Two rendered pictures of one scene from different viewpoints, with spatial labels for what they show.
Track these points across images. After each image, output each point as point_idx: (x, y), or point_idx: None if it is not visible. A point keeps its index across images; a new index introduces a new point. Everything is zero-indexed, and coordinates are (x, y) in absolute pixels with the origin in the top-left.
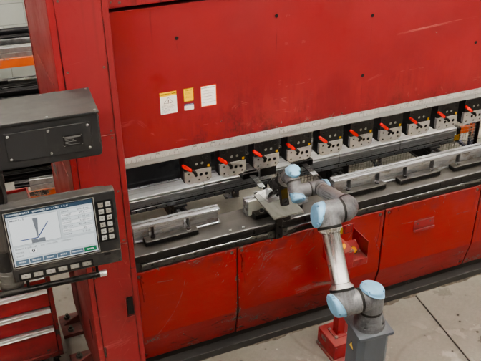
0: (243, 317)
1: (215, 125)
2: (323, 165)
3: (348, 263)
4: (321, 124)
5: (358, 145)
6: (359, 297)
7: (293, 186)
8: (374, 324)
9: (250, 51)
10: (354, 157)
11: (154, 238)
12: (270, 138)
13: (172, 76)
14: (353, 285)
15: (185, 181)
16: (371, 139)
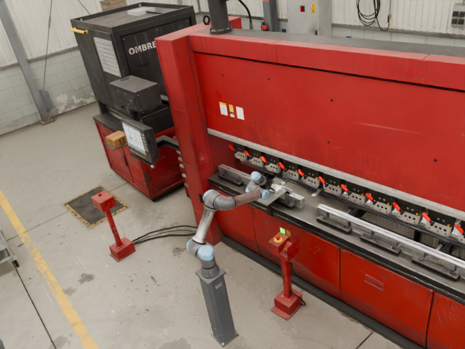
0: (261, 248)
1: (244, 131)
2: (342, 198)
3: (275, 253)
4: (303, 162)
5: (330, 192)
6: (196, 249)
7: (248, 183)
8: (202, 271)
9: (257, 95)
10: (366, 206)
11: (223, 176)
12: (273, 154)
13: (223, 95)
14: (198, 242)
15: (234, 155)
16: (339, 192)
